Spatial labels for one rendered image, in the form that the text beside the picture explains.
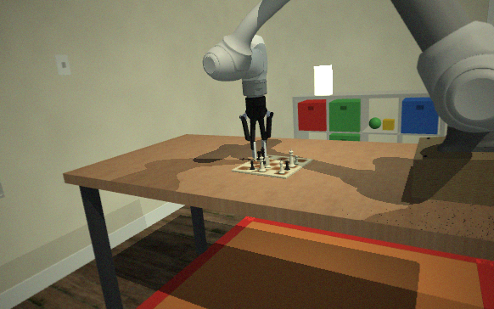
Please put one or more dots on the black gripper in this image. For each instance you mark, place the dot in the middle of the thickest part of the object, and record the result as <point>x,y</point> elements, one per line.
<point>256,110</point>

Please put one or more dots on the chessboard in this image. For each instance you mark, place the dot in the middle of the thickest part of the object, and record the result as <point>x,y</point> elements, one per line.
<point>275,167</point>

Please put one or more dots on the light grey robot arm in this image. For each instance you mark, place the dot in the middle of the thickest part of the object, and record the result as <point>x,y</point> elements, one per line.
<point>463,95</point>

